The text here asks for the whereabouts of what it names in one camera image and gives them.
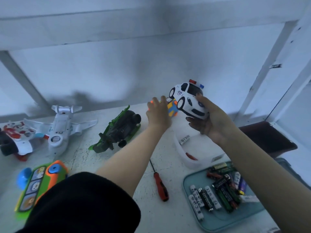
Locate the person's right hand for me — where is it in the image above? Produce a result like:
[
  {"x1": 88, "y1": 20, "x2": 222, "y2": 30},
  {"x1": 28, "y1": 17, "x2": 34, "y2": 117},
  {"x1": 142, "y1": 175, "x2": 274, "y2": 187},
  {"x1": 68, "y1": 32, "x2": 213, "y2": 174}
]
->
[{"x1": 186, "y1": 94, "x2": 239, "y2": 146}]

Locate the person's left hand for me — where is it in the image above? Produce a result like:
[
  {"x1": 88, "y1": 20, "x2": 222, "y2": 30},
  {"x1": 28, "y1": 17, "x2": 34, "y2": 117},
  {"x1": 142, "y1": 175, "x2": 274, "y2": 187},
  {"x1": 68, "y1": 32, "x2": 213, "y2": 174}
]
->
[{"x1": 146, "y1": 96, "x2": 172, "y2": 131}]

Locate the yellow orange toy car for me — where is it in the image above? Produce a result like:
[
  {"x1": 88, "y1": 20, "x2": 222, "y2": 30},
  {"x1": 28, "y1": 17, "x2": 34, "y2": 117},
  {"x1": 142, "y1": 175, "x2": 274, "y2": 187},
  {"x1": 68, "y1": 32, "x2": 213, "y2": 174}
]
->
[{"x1": 150, "y1": 97, "x2": 179, "y2": 117}]

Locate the clear plastic container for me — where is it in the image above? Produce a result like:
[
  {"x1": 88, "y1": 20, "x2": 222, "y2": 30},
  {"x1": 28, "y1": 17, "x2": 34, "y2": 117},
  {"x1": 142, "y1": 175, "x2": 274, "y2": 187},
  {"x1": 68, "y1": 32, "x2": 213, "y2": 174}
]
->
[{"x1": 172, "y1": 111, "x2": 229, "y2": 170}]

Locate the black white toy car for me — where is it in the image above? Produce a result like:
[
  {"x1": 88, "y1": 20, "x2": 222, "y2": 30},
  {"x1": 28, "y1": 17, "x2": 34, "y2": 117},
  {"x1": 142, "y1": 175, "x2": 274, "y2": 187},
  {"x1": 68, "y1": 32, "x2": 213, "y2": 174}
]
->
[{"x1": 168, "y1": 79, "x2": 210, "y2": 120}]

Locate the dark green toy helicopter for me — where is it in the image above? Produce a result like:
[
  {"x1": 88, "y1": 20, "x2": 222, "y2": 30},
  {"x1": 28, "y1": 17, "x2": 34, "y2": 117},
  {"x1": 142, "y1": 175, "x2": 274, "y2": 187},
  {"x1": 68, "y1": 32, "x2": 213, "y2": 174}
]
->
[{"x1": 88, "y1": 105, "x2": 142, "y2": 154}]

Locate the dark brown storage box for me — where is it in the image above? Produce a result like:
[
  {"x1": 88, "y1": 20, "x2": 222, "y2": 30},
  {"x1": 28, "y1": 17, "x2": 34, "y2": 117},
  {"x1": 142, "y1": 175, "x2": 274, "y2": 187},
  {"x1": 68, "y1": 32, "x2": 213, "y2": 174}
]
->
[{"x1": 239, "y1": 121, "x2": 298, "y2": 158}]

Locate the pile of batteries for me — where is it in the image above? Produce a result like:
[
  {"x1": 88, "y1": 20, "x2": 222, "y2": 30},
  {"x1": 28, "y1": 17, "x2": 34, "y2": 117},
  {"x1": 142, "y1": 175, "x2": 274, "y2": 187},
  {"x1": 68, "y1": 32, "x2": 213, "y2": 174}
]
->
[{"x1": 189, "y1": 162, "x2": 260, "y2": 221}]

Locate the red screwdriver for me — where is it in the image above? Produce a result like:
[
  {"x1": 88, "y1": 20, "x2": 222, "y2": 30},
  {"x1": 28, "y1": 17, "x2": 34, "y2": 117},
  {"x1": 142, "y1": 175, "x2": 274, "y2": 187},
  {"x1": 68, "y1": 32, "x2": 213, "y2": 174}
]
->
[{"x1": 149, "y1": 159, "x2": 169, "y2": 202}]

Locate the grey storage box lid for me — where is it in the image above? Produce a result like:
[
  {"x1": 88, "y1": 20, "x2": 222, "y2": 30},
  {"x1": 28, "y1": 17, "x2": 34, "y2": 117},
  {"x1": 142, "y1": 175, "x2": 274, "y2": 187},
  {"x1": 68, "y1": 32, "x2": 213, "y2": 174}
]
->
[{"x1": 277, "y1": 158, "x2": 311, "y2": 190}]

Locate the teal container lid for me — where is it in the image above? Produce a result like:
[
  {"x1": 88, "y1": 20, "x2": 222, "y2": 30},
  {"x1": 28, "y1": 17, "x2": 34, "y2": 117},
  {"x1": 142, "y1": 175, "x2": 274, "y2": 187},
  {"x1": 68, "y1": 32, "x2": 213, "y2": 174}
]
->
[{"x1": 183, "y1": 162, "x2": 273, "y2": 232}]

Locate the white toy airplane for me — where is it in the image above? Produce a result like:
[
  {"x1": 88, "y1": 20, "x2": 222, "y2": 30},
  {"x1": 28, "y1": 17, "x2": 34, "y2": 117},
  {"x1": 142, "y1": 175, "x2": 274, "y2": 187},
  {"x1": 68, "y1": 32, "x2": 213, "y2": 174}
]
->
[{"x1": 23, "y1": 105, "x2": 99, "y2": 156}]

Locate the green orange toy car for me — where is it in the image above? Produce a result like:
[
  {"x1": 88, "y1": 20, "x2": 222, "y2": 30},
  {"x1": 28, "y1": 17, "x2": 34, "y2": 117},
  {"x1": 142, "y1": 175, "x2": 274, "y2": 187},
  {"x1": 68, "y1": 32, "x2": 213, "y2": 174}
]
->
[{"x1": 15, "y1": 160, "x2": 69, "y2": 214}]

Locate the red white toy vehicle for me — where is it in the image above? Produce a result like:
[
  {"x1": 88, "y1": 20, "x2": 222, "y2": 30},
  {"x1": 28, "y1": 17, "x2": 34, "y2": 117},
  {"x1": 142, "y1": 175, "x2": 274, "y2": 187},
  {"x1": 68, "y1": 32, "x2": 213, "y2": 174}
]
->
[{"x1": 0, "y1": 121, "x2": 44, "y2": 161}]

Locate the person's right forearm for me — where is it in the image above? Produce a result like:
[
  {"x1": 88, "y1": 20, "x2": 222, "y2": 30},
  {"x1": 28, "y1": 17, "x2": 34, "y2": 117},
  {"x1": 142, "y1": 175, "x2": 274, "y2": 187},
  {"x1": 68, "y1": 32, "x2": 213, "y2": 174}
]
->
[{"x1": 214, "y1": 128, "x2": 311, "y2": 233}]

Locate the person's black sleeve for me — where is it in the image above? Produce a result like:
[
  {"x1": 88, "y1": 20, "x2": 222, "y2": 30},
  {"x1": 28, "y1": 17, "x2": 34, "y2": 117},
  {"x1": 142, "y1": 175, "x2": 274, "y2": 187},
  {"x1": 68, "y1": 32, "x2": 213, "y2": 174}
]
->
[{"x1": 15, "y1": 172, "x2": 142, "y2": 233}]

